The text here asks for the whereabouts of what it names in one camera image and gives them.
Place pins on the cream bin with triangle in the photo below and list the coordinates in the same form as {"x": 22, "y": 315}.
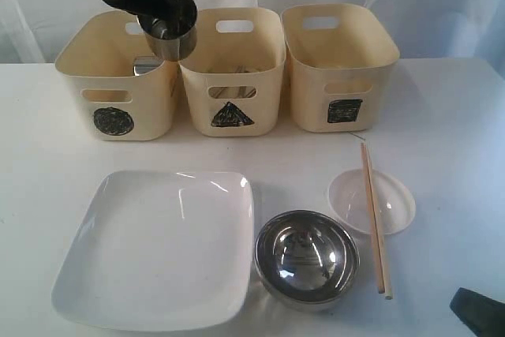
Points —
{"x": 227, "y": 104}

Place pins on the steel fork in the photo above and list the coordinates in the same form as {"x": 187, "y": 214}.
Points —
{"x": 246, "y": 69}

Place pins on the steel mug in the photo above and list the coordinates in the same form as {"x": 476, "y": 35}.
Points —
{"x": 172, "y": 40}

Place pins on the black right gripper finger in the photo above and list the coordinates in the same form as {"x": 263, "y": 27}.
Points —
{"x": 482, "y": 315}

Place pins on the white square plate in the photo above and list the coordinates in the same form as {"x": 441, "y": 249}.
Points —
{"x": 160, "y": 251}

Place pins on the cream bin with circle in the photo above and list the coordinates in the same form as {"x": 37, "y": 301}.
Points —
{"x": 114, "y": 103}

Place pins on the white round bowl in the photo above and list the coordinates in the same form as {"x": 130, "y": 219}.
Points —
{"x": 347, "y": 199}

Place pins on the steel cup front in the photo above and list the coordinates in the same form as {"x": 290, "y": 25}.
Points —
{"x": 145, "y": 64}

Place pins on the steel bowl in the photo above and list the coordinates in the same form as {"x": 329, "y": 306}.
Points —
{"x": 306, "y": 260}

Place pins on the cream bin with square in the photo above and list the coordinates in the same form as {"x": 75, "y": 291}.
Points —
{"x": 341, "y": 59}

